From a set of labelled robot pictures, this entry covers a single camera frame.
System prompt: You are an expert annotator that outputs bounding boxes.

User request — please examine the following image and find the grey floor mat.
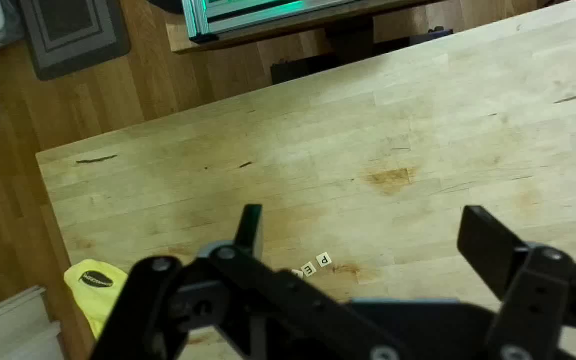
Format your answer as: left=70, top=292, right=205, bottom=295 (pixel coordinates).
left=18, top=0, right=132, bottom=81

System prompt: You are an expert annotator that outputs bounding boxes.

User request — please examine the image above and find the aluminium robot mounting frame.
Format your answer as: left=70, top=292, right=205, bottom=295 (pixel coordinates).
left=182, top=0, right=359, bottom=44

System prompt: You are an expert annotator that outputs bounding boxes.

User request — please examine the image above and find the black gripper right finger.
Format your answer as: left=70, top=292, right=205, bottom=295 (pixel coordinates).
left=457, top=207, right=532, bottom=303

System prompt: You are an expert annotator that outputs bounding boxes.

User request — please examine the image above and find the letter tile P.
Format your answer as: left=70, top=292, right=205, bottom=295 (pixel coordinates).
left=317, top=253, right=332, bottom=267

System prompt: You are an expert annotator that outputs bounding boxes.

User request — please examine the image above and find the yellow plastic bag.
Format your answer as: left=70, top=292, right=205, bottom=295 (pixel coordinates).
left=63, top=260, right=128, bottom=339

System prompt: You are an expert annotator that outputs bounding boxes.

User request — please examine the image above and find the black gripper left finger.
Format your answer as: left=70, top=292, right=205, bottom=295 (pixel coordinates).
left=195, top=204, right=261, bottom=267

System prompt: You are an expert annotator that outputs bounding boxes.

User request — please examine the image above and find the letter tile E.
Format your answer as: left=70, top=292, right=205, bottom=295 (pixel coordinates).
left=301, top=262, right=316, bottom=277

